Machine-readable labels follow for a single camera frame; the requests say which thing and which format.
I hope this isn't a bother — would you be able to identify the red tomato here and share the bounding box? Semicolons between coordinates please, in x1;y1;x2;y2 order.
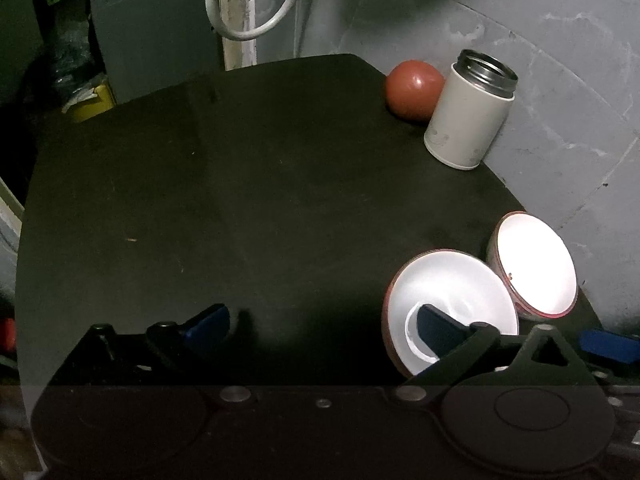
384;59;446;122

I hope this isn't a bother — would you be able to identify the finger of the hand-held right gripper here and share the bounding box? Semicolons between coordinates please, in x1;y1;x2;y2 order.
579;328;640;364

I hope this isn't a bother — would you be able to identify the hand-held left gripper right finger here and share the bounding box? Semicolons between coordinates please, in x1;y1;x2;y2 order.
391;303;596;407

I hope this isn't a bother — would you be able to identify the white ceramic bowl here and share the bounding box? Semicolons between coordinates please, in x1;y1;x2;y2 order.
380;249;520;377
486;211;579;321

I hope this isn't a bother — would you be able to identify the black plastic bag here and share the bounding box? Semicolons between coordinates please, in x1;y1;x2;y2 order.
27;22;109;107

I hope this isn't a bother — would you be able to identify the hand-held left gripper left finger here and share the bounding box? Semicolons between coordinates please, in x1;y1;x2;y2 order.
49;303;254;407

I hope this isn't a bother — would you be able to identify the yellow box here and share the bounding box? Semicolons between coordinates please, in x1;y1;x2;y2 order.
61;78;117;123

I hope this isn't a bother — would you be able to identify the white thermos cup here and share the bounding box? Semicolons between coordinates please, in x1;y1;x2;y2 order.
423;48;520;170

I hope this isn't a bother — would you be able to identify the white hose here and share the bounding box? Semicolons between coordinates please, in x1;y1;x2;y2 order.
204;0;306;41

